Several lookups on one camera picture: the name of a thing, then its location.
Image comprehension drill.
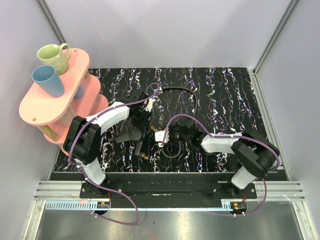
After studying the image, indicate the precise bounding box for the black corrugated metal hose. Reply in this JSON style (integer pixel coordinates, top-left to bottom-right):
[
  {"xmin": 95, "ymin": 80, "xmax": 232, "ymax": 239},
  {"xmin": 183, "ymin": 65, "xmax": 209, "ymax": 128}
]
[{"xmin": 161, "ymin": 86, "xmax": 216, "ymax": 159}]

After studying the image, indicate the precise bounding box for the grey faucet with brass fittings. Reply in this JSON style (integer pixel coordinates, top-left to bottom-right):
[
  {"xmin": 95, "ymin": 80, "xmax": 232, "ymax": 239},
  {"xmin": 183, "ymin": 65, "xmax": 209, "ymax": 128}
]
[{"xmin": 115, "ymin": 127, "xmax": 154, "ymax": 161}]

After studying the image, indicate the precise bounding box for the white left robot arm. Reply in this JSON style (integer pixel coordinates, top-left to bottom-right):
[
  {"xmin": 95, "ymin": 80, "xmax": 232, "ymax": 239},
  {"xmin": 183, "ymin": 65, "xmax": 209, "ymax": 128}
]
[{"xmin": 63, "ymin": 92, "xmax": 154, "ymax": 198}]

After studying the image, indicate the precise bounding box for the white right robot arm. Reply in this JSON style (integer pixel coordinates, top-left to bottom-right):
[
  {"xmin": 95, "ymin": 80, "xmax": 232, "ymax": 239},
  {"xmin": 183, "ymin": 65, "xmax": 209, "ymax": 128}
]
[{"xmin": 165, "ymin": 126, "xmax": 280, "ymax": 199}]

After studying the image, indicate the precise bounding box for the black marble pattern mat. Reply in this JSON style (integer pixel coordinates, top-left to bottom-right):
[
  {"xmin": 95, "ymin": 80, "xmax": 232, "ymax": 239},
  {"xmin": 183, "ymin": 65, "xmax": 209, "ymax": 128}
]
[{"xmin": 89, "ymin": 67, "xmax": 267, "ymax": 173}]

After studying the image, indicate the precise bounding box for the pink two-tier wooden shelf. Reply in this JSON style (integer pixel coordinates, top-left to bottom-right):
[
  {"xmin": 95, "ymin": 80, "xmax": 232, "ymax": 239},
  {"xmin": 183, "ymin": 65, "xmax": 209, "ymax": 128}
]
[{"xmin": 19, "ymin": 48, "xmax": 109, "ymax": 148}]

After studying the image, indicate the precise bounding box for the blue plastic cup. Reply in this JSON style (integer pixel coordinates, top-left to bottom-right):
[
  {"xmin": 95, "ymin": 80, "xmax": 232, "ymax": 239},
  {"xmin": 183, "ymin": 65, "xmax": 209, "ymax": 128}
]
[
  {"xmin": 73, "ymin": 85, "xmax": 84, "ymax": 99},
  {"xmin": 31, "ymin": 65, "xmax": 65, "ymax": 98}
]

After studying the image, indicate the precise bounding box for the green ceramic mug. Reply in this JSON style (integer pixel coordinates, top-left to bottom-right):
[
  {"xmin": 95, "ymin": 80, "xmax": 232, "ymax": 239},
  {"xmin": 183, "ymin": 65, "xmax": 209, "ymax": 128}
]
[{"xmin": 37, "ymin": 43, "xmax": 71, "ymax": 75}]

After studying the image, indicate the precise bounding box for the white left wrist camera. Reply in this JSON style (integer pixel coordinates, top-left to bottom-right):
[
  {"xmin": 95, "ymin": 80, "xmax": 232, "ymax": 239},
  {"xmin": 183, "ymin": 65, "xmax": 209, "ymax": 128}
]
[{"xmin": 144, "ymin": 98, "xmax": 155, "ymax": 112}]

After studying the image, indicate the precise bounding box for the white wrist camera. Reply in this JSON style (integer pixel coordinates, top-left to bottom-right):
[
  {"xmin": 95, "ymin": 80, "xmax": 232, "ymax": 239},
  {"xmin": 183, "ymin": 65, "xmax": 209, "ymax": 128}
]
[
  {"xmin": 154, "ymin": 129, "xmax": 169, "ymax": 148},
  {"xmin": 144, "ymin": 98, "xmax": 155, "ymax": 112}
]

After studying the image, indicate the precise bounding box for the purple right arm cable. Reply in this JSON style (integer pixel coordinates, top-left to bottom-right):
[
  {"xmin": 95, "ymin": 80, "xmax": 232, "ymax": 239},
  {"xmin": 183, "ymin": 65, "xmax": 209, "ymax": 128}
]
[{"xmin": 159, "ymin": 114, "xmax": 281, "ymax": 218}]

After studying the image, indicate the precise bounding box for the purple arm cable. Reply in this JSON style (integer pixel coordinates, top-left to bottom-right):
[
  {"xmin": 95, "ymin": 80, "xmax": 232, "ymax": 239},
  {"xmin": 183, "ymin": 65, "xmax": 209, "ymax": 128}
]
[
  {"xmin": 67, "ymin": 82, "xmax": 161, "ymax": 226},
  {"xmin": 159, "ymin": 114, "xmax": 281, "ymax": 218}
]

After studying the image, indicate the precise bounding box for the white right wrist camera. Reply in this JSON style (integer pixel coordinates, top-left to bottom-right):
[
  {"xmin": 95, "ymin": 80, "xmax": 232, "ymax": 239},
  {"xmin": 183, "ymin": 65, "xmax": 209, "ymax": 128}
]
[{"xmin": 154, "ymin": 129, "xmax": 169, "ymax": 148}]

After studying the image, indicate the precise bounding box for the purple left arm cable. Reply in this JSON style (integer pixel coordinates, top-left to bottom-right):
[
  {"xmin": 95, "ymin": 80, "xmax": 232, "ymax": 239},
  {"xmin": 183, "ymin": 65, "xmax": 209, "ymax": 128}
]
[{"xmin": 67, "ymin": 82, "xmax": 161, "ymax": 226}]

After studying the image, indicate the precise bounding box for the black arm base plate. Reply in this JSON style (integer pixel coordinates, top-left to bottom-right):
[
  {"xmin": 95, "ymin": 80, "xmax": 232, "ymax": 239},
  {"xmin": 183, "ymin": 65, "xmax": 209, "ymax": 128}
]
[{"xmin": 79, "ymin": 181, "xmax": 258, "ymax": 201}]

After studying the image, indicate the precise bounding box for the aluminium frame rail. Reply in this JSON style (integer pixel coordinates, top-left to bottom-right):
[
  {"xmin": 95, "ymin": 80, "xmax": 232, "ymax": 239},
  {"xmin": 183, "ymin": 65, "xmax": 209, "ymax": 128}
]
[{"xmin": 34, "ymin": 181, "xmax": 305, "ymax": 212}]

